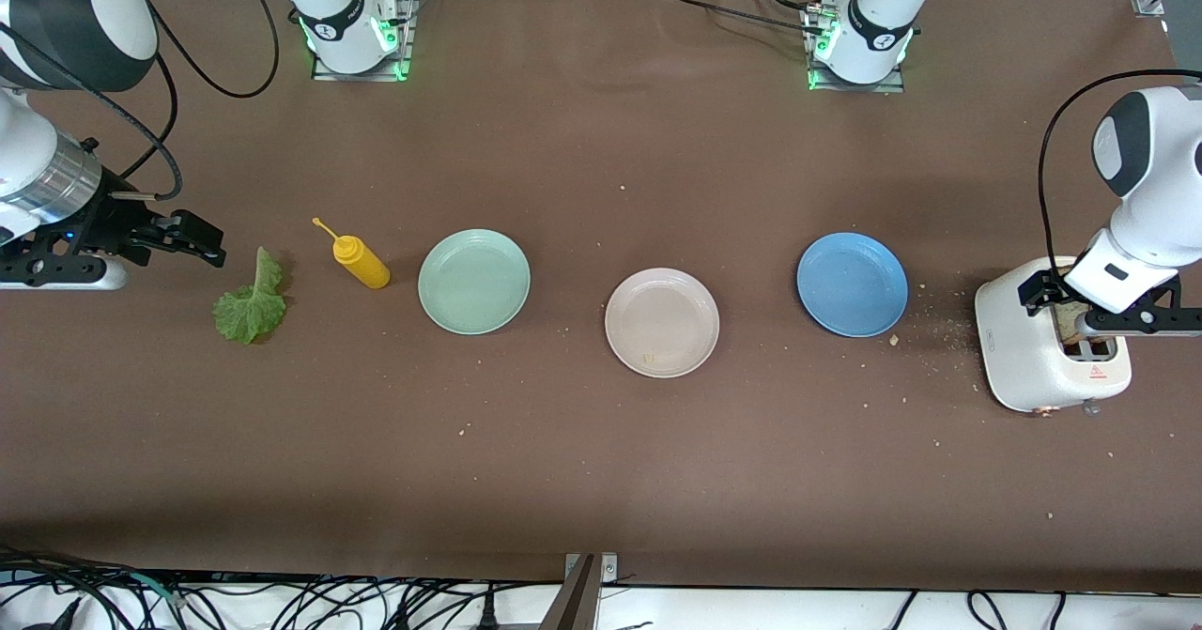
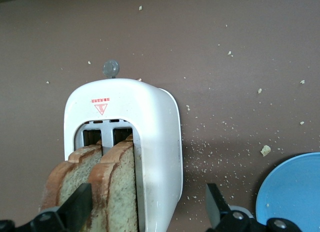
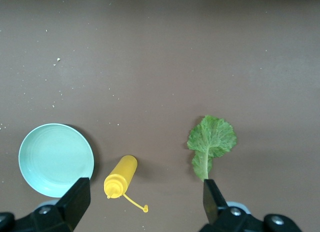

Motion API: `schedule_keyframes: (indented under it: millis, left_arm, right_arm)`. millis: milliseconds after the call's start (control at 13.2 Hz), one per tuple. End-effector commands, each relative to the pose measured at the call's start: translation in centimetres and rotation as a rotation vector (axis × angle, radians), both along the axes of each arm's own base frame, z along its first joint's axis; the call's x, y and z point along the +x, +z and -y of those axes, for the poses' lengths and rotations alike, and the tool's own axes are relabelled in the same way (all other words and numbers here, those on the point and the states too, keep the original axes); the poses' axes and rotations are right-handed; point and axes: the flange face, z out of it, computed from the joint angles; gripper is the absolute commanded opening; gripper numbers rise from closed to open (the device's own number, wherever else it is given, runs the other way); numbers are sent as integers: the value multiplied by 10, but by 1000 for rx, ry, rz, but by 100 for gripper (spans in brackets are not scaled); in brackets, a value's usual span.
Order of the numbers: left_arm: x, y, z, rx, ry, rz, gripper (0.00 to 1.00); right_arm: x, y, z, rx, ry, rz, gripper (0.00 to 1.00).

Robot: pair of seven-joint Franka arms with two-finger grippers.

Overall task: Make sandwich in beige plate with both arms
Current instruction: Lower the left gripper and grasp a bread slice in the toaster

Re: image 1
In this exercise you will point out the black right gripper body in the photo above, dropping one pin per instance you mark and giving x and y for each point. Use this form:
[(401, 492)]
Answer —
[(110, 222)]

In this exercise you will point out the brown bread slice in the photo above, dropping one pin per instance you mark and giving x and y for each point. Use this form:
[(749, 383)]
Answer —
[(1073, 322)]

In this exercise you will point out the yellow squeeze bottle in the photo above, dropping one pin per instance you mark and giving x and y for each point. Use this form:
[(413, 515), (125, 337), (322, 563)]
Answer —
[(362, 264)]

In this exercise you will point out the blue plate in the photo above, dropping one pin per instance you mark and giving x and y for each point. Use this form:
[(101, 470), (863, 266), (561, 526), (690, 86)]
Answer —
[(853, 284)]

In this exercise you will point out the mint green plate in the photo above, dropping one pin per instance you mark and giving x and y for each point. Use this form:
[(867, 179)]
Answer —
[(474, 282)]

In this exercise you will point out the beige plate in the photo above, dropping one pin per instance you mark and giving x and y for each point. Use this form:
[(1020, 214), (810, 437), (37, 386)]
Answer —
[(662, 322)]

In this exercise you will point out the white toaster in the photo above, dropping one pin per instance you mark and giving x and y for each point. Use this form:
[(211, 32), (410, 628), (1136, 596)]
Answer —
[(1019, 348)]

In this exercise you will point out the green lettuce leaf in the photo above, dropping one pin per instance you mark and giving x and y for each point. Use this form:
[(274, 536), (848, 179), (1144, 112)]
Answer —
[(249, 311)]

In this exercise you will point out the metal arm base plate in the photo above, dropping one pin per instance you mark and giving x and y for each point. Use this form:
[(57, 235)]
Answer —
[(855, 87), (362, 74)]

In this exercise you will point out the silver table edge bracket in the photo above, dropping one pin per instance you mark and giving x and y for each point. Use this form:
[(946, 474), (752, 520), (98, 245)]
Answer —
[(608, 566)]

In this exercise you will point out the dark metal post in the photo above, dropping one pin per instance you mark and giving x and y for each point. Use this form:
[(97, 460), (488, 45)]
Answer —
[(573, 602)]

